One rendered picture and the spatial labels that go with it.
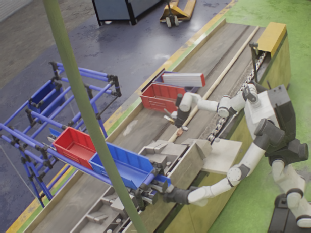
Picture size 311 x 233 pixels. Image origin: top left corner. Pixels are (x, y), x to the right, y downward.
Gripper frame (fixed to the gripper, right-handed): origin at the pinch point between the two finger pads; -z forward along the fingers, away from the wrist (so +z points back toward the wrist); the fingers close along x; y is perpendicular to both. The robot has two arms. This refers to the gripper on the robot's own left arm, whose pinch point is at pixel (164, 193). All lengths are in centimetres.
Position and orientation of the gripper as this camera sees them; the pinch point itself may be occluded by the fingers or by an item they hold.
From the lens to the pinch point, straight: 218.1
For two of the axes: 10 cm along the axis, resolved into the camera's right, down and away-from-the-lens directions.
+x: 5.2, -5.9, 6.1
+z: 7.8, 0.3, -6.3
